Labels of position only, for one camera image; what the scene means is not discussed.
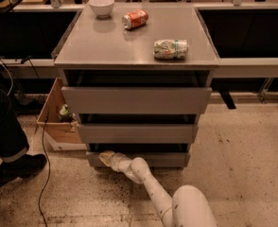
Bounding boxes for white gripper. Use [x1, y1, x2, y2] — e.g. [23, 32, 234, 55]
[99, 150, 132, 173]

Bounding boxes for grey bottom drawer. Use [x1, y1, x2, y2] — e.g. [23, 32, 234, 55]
[86, 143, 190, 168]

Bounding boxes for grey drawer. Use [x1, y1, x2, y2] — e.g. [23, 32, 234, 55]
[61, 70, 212, 114]
[78, 113, 199, 144]
[86, 143, 190, 168]

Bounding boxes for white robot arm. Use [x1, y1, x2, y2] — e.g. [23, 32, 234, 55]
[99, 151, 218, 227]

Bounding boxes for grey middle drawer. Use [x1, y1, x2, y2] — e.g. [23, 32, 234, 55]
[78, 113, 199, 144]

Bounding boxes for grey top drawer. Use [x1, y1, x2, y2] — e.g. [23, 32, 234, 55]
[61, 70, 212, 114]

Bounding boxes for grey drawer cabinet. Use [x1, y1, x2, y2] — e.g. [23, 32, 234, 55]
[51, 2, 221, 163]

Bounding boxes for cardboard box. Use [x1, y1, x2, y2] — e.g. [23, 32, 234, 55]
[37, 78, 86, 150]

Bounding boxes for green bottle in box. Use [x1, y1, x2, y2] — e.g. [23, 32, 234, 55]
[59, 104, 74, 122]

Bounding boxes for black shoe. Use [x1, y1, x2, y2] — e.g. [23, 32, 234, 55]
[0, 154, 47, 183]

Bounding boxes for person's leg dark trousers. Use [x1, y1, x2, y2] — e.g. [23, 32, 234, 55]
[0, 90, 29, 163]

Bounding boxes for green white soda can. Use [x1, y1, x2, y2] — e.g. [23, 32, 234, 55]
[153, 39, 188, 60]

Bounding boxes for orange soda can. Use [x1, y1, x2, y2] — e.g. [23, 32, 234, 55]
[122, 9, 148, 29]

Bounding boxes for white ceramic bowl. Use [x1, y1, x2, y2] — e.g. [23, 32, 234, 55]
[89, 0, 114, 18]

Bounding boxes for black floor cable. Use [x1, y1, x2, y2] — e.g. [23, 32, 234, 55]
[38, 116, 52, 227]

